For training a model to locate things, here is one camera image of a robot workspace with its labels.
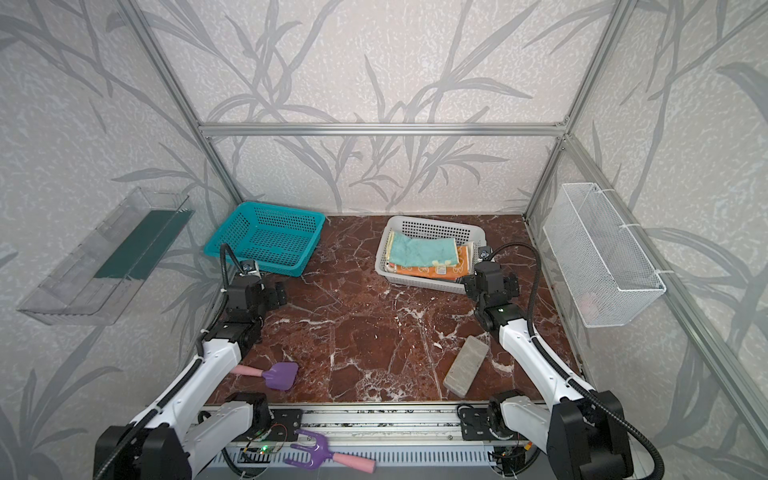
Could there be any clear plastic wall shelf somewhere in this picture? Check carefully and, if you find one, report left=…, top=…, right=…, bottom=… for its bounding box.
left=17, top=187, right=195, bottom=326

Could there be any light green cloth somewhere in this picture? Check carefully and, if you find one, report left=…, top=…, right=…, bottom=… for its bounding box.
left=385, top=231, right=459, bottom=267

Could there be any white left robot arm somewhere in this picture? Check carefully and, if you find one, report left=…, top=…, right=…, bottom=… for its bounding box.
left=93, top=271, right=298, bottom=479

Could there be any teal plastic basket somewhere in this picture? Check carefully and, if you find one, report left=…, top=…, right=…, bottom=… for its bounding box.
left=203, top=202, right=326, bottom=277

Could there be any purple toy rake pink handle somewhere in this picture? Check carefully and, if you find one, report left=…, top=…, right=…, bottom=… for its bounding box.
left=284, top=429, right=376, bottom=474

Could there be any purple toy shovel pink handle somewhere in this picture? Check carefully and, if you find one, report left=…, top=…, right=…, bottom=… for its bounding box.
left=231, top=362, right=299, bottom=391

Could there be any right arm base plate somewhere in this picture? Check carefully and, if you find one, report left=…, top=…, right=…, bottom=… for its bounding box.
left=456, top=403, right=523, bottom=441

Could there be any white plastic basket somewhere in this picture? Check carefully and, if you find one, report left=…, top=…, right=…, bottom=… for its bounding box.
left=375, top=216, right=487, bottom=295

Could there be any orange patterned towel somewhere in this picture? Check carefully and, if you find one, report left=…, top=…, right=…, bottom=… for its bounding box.
left=385, top=242, right=475, bottom=281

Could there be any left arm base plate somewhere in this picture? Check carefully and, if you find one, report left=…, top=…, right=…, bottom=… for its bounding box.
left=236, top=409, right=303, bottom=464

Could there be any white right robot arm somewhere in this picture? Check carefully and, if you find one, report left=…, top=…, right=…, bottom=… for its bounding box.
left=462, top=245, right=666, bottom=479

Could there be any aluminium frame profile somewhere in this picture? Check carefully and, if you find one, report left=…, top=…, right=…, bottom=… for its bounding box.
left=117, top=1, right=767, bottom=448

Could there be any white wire mesh basket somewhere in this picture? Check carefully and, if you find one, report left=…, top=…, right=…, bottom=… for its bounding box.
left=543, top=182, right=666, bottom=328

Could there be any grey stone block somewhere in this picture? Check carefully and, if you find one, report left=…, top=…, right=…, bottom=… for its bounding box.
left=443, top=336, right=489, bottom=398

